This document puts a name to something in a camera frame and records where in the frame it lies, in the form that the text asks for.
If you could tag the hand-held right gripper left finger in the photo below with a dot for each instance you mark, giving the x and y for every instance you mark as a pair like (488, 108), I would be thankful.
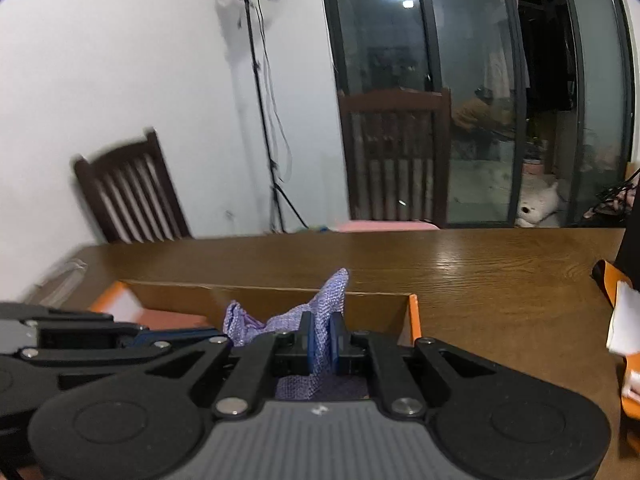
(311, 342)

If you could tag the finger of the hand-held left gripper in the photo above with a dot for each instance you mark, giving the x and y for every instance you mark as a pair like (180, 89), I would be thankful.
(125, 352)
(165, 336)

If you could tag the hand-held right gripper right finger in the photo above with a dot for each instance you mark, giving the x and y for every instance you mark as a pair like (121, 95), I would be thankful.
(334, 344)

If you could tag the red orange cardboard box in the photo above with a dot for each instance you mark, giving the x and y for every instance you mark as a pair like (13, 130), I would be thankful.
(280, 302)

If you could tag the purple woven cloth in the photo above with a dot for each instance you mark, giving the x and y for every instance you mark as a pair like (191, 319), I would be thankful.
(330, 290)

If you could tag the clear plastic holder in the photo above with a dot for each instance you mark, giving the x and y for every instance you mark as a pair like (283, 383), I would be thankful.
(60, 282)

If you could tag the pink seat cushion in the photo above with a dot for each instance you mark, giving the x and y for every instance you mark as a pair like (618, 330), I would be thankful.
(385, 226)

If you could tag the dark wooden slatted chair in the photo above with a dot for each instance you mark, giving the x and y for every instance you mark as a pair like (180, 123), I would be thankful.
(132, 190)
(395, 160)

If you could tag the black light stand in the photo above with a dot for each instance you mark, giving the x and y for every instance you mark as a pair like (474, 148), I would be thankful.
(265, 125)

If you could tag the white plush dog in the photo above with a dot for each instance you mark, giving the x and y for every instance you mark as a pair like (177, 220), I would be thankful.
(537, 207)

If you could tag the pink flower pot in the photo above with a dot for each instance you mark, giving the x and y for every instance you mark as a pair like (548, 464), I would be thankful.
(532, 166)

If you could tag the brown cloth heap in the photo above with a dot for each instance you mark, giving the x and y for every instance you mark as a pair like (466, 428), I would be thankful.
(480, 110)

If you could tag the orange paper bag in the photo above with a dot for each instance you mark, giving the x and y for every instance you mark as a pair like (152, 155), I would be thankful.
(607, 280)

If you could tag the white paper sheet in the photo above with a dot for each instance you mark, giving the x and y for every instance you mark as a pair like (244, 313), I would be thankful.
(625, 320)

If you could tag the black framed glass sliding door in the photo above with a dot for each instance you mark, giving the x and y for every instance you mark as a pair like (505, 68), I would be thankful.
(430, 35)

